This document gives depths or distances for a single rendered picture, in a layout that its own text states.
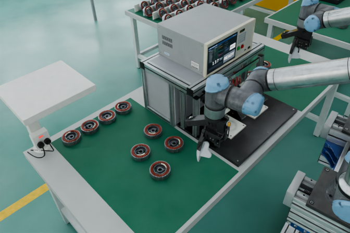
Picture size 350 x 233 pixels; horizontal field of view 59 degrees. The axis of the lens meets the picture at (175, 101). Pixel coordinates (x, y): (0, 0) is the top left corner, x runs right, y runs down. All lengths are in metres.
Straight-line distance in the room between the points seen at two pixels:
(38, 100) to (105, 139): 0.53
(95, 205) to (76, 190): 0.14
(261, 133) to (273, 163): 0.92
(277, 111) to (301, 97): 0.27
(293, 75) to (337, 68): 0.13
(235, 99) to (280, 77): 0.17
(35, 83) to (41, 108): 0.22
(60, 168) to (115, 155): 0.31
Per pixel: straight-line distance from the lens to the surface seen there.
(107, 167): 1.78
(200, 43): 1.65
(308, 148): 3.03
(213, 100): 1.03
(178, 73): 1.76
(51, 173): 1.85
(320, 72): 1.02
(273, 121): 2.02
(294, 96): 2.29
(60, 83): 1.65
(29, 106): 1.56
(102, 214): 1.61
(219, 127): 1.12
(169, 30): 1.79
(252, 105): 0.99
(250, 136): 1.89
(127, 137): 1.91
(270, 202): 2.57
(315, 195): 1.36
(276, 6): 5.60
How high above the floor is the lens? 2.08
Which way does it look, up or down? 39 degrees down
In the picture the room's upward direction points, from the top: 2 degrees counter-clockwise
